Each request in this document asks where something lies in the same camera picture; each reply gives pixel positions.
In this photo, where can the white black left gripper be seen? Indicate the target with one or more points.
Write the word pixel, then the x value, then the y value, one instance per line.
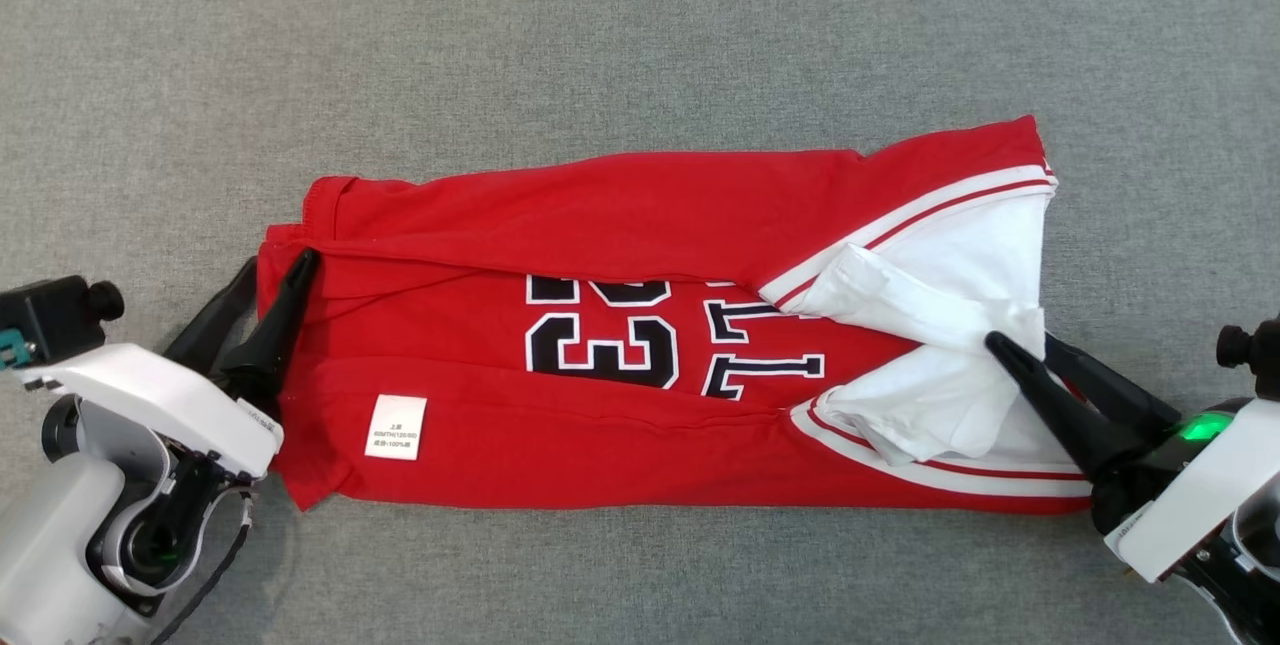
pixel 150 390

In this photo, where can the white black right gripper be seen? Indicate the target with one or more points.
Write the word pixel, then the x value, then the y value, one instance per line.
pixel 1200 485

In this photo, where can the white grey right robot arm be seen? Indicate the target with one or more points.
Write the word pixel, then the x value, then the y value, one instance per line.
pixel 1250 585

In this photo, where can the red white numbered jersey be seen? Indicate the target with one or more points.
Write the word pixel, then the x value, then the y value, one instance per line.
pixel 600 225

